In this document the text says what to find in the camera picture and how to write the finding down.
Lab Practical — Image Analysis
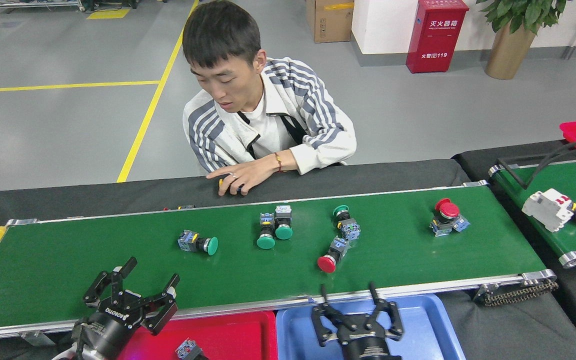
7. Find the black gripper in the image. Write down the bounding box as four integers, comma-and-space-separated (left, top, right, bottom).
71, 257, 181, 360
313, 281, 405, 360

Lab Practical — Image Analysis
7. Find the long green conveyor belt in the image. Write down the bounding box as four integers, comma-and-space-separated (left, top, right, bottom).
0, 180, 559, 347

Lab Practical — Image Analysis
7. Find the blue plastic tray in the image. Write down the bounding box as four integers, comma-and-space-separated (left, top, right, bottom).
275, 294, 453, 360

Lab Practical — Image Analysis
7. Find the red plastic tray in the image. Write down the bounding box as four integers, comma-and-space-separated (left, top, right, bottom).
118, 310, 278, 360

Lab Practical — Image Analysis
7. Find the person's left hand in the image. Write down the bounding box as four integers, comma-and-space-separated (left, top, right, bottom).
205, 154, 283, 197

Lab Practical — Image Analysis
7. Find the wide black table cloth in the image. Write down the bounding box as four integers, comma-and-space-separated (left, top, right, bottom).
0, 159, 576, 360

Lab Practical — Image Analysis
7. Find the narrow black table cloth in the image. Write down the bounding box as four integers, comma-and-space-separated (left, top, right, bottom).
452, 140, 576, 360

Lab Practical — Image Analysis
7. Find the person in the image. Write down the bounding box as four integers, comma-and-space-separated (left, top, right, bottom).
182, 0, 358, 197

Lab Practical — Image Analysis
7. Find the white circuit breaker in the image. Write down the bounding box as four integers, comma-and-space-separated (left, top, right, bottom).
521, 188, 575, 233

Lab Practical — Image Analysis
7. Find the red fire extinguisher cabinet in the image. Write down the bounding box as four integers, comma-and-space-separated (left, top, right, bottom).
406, 0, 470, 74

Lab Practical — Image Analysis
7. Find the brown cardboard box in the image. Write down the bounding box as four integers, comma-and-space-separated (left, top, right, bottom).
306, 0, 355, 44

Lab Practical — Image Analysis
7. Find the potted plant in gold pot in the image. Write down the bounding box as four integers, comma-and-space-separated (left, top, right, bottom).
476, 0, 574, 81

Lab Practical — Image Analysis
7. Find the metal rack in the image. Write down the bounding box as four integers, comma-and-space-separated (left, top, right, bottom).
0, 0, 86, 13

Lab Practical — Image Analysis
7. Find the black drive chain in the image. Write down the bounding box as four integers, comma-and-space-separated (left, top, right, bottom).
473, 280, 560, 307

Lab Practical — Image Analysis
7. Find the black cable bundle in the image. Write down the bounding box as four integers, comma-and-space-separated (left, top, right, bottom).
495, 132, 576, 191

